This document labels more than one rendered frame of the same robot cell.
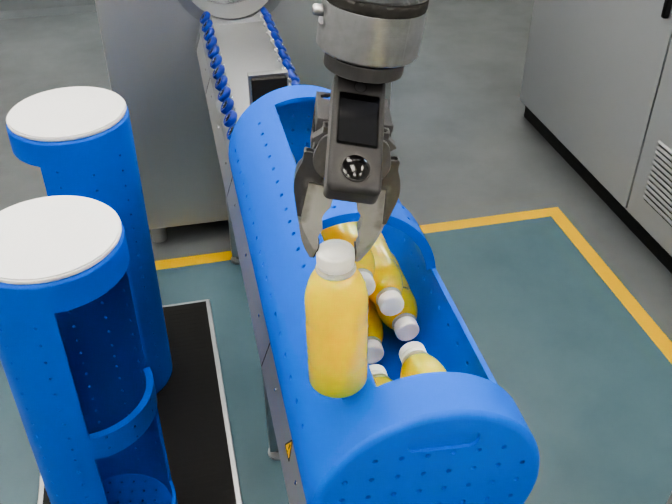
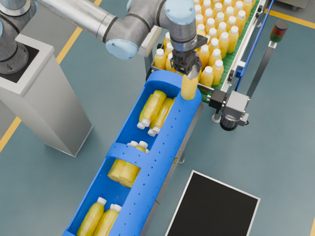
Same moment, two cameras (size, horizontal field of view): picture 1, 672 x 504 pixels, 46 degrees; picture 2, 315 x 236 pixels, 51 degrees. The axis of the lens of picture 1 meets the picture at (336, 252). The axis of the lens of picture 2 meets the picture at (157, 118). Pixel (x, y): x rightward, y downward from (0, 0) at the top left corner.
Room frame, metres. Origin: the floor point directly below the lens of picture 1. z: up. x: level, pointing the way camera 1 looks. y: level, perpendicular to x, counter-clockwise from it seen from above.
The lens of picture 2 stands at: (1.25, 0.35, 2.54)
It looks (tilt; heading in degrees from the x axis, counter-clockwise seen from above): 66 degrees down; 222
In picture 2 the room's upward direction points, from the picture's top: 5 degrees counter-clockwise
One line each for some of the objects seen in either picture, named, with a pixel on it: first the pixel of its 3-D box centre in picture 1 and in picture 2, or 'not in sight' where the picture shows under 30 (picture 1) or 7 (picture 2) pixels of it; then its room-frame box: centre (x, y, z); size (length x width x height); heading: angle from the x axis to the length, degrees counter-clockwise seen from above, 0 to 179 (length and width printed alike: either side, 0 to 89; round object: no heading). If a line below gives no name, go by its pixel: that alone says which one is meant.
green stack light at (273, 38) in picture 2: not in sight; (277, 34); (0.07, 0.15, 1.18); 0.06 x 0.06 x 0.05
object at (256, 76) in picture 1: (269, 102); not in sight; (1.83, 0.17, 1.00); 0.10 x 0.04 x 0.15; 103
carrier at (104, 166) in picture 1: (100, 260); not in sight; (1.72, 0.65, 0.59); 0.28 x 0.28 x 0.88
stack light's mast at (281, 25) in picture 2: not in sight; (276, 34); (0.07, 0.15, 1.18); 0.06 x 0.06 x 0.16
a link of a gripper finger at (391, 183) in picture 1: (374, 183); not in sight; (0.64, -0.04, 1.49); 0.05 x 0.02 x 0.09; 92
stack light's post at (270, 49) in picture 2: not in sight; (249, 94); (0.07, 0.15, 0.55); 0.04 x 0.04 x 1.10; 13
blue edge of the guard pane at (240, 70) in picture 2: not in sight; (250, 47); (-0.15, -0.02, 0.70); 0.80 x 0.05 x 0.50; 13
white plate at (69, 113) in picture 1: (67, 112); not in sight; (1.72, 0.65, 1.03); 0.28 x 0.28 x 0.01
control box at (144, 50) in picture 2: not in sight; (146, 35); (0.39, -0.45, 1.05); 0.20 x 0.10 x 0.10; 13
